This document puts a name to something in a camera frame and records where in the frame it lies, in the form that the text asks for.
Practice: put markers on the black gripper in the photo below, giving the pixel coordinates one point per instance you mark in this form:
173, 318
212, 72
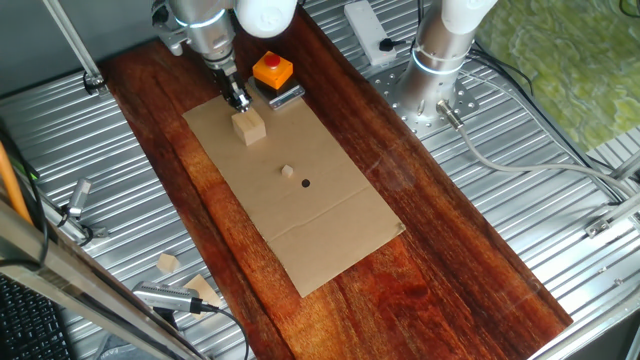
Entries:
227, 80

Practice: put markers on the large light wooden block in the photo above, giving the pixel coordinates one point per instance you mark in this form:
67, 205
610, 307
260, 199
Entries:
249, 127

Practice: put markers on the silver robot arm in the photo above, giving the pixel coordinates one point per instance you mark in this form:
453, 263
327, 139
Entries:
440, 65

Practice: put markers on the flat wooden wedge block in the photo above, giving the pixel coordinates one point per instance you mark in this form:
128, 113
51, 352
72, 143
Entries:
205, 290

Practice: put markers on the orange emergency stop button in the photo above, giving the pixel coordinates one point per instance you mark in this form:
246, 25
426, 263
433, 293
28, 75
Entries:
272, 72

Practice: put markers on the grey metal button base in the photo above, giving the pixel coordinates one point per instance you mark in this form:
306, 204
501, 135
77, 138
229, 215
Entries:
287, 97

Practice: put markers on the brown cardboard sheet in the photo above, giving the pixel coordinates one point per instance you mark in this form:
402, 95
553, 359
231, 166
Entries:
300, 225

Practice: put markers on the white power strip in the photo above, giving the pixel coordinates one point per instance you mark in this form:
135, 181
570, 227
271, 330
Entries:
367, 30

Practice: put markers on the black power plug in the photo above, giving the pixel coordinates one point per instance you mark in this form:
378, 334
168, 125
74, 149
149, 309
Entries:
387, 44

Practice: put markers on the small wooden cube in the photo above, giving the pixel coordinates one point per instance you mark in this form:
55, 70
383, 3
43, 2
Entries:
168, 262

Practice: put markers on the aluminium stand pole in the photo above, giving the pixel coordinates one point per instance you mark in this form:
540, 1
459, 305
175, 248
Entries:
70, 35

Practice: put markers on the orange pole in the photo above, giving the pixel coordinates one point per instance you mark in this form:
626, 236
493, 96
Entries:
10, 182

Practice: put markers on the black keyboard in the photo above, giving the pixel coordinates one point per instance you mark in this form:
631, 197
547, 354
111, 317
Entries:
27, 325

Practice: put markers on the aluminium profile bar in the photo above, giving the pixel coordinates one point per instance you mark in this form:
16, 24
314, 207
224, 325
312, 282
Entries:
617, 212

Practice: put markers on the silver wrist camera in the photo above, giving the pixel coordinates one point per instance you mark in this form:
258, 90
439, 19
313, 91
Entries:
172, 40

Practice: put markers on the silver depth camera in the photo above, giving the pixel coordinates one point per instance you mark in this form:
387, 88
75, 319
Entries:
162, 296
80, 197

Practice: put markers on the aluminium camera mount rail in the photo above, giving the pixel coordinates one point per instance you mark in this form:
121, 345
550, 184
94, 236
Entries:
65, 225

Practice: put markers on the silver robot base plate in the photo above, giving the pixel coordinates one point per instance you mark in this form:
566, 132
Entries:
465, 102

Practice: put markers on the grey metal frame bar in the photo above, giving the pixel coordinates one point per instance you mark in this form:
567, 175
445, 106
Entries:
75, 272

